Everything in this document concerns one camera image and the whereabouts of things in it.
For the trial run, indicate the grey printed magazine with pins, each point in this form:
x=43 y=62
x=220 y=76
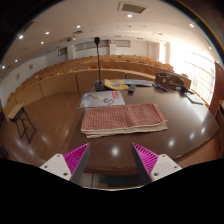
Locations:
x=103 y=100

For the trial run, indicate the white notebook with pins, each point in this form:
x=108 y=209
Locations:
x=194 y=99

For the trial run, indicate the red marker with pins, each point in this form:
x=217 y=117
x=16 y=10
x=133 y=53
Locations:
x=162 y=88

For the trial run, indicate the wooden desk organizer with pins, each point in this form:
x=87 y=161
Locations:
x=168 y=80

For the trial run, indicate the blue marker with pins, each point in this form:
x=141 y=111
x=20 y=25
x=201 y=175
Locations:
x=155 y=86

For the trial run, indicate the yellow pen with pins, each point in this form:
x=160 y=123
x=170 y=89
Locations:
x=95 y=95

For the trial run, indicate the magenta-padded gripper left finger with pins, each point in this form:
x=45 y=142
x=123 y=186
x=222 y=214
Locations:
x=63 y=165

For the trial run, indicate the black remote control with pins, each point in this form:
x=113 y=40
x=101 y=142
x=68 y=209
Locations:
x=132 y=88

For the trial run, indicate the ceiling air vent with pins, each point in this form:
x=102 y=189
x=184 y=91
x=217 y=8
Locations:
x=132 y=8

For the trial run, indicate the rows of wooden auditorium seats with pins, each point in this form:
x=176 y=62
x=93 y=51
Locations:
x=60 y=83

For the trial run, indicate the round ceiling lights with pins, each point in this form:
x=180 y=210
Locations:
x=129 y=15

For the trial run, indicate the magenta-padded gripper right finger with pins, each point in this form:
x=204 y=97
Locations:
x=160 y=166

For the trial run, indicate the yellow booklet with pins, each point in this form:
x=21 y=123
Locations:
x=115 y=84

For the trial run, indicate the black gooseneck desk microphone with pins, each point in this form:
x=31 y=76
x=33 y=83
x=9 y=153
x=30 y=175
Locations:
x=100 y=86

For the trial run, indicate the red checked towel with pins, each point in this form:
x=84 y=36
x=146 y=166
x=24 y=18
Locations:
x=122 y=117

